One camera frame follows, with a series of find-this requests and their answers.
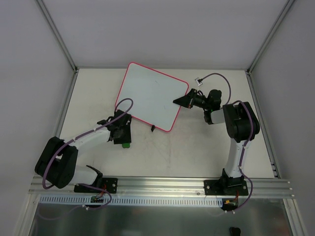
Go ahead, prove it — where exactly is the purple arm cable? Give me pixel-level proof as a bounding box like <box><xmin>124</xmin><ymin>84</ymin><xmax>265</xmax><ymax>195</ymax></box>
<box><xmin>41</xmin><ymin>98</ymin><xmax>135</xmax><ymax>190</ymax></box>
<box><xmin>201</xmin><ymin>72</ymin><xmax>258</xmax><ymax>214</ymax></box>

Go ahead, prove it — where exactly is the white slotted cable duct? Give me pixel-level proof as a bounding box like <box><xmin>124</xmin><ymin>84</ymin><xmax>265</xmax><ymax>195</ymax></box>
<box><xmin>39</xmin><ymin>195</ymin><xmax>223</xmax><ymax>208</ymax></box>

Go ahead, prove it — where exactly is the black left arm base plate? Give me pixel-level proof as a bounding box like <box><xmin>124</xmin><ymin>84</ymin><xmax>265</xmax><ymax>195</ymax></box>
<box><xmin>203</xmin><ymin>179</ymin><xmax>249</xmax><ymax>196</ymax></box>

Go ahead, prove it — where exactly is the left aluminium frame post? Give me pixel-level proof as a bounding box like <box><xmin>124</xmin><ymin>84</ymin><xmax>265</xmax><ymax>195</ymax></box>
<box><xmin>36</xmin><ymin>0</ymin><xmax>79</xmax><ymax>73</ymax></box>

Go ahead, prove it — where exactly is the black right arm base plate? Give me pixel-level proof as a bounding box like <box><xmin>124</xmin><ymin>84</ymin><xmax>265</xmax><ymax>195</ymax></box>
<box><xmin>74</xmin><ymin>177</ymin><xmax>118</xmax><ymax>194</ymax></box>

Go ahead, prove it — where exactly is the right aluminium frame post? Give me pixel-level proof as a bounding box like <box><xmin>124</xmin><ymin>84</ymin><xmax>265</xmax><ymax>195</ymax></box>
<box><xmin>246</xmin><ymin>0</ymin><xmax>296</xmax><ymax>75</ymax></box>

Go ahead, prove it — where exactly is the aluminium mounting rail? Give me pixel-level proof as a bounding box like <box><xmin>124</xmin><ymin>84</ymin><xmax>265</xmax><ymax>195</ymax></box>
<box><xmin>28</xmin><ymin>175</ymin><xmax>295</xmax><ymax>199</ymax></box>

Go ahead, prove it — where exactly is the green bone-shaped eraser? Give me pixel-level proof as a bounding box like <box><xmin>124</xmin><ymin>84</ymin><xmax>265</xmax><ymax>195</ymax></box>
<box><xmin>122</xmin><ymin>143</ymin><xmax>130</xmax><ymax>148</ymax></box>

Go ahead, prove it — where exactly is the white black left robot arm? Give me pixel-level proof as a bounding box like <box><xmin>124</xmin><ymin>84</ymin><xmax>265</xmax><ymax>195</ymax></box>
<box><xmin>173</xmin><ymin>89</ymin><xmax>260</xmax><ymax>187</ymax></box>

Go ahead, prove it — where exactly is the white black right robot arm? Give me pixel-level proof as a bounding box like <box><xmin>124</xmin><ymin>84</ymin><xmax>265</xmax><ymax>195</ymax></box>
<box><xmin>34</xmin><ymin>110</ymin><xmax>132</xmax><ymax>192</ymax></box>

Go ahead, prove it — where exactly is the pink-framed whiteboard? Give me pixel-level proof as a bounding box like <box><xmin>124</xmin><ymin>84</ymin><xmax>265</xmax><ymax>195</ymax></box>
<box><xmin>115</xmin><ymin>62</ymin><xmax>189</xmax><ymax>132</ymax></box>

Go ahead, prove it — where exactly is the black object bottom edge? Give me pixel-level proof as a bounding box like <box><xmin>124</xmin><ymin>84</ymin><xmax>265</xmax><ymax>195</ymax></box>
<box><xmin>229</xmin><ymin>227</ymin><xmax>241</xmax><ymax>236</ymax></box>

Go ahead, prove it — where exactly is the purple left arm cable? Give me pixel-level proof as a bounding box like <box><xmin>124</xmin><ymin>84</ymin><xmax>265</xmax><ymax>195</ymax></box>
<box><xmin>201</xmin><ymin>72</ymin><xmax>258</xmax><ymax>214</ymax></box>

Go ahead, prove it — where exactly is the aluminium frame post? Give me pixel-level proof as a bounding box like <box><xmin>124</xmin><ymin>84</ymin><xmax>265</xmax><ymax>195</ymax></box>
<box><xmin>36</xmin><ymin>0</ymin><xmax>79</xmax><ymax>73</ymax></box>
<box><xmin>246</xmin><ymin>0</ymin><xmax>296</xmax><ymax>75</ymax></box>

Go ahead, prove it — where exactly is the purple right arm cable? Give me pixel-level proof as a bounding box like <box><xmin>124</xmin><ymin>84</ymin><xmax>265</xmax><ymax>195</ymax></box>
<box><xmin>41</xmin><ymin>98</ymin><xmax>135</xmax><ymax>190</ymax></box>

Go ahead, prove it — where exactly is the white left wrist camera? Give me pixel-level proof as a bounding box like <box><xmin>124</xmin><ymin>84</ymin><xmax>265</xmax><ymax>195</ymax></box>
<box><xmin>195</xmin><ymin>78</ymin><xmax>203</xmax><ymax>87</ymax></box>

